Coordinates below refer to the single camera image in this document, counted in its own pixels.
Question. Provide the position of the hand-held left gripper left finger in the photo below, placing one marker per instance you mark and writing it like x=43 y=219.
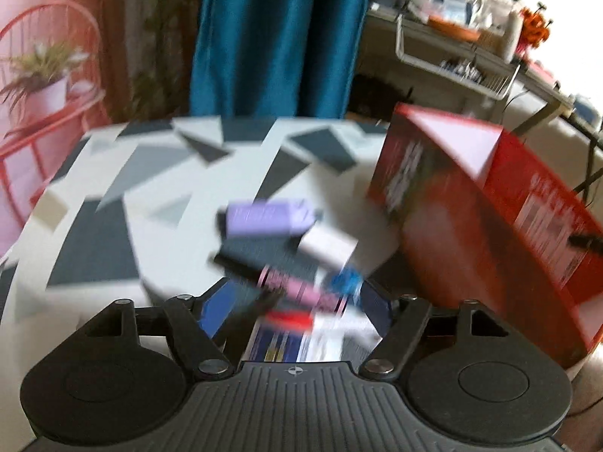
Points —
x=214 y=313

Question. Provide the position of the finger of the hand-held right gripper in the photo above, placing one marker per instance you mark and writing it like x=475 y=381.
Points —
x=586 y=241

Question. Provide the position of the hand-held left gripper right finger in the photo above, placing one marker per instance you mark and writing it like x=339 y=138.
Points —
x=379 y=310

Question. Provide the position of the blue patterned bottle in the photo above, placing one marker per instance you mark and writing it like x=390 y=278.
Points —
x=346 y=282

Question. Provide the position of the red marker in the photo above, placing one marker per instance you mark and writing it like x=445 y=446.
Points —
x=289 y=320

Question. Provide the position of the dark packet with pink stripes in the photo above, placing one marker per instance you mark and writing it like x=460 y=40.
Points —
x=264 y=254

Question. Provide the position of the blue and white carton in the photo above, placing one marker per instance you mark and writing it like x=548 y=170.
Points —
x=301 y=343

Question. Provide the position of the purple box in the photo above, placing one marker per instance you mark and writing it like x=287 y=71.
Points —
x=264 y=216

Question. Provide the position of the red cardboard box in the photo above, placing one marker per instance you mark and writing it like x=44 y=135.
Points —
x=471 y=245

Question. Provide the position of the black-legged side table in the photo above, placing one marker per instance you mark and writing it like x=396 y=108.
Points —
x=591 y=150

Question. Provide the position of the grey geometric tablecloth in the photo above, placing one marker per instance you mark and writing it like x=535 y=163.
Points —
x=155 y=207

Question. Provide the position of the blue container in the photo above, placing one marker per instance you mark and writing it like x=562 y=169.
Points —
x=588 y=107

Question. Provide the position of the black bag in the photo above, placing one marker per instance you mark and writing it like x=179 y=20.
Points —
x=381 y=96

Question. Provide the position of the white bottle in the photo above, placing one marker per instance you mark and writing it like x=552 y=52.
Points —
x=512 y=37

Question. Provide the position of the orange flowers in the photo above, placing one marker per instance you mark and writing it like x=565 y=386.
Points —
x=534 y=26

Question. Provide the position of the grey desk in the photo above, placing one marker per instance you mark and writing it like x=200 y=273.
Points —
x=452 y=56

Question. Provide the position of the orange bowl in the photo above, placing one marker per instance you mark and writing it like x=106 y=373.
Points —
x=454 y=30

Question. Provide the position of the tall green plant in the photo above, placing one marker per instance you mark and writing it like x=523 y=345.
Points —
x=155 y=70

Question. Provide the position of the blue and white desk box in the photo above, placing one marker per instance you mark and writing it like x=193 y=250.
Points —
x=454 y=4

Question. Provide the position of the teal curtain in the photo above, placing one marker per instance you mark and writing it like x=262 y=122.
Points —
x=278 y=37

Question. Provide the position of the potted plant in white pot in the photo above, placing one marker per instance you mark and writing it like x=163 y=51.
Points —
x=44 y=84

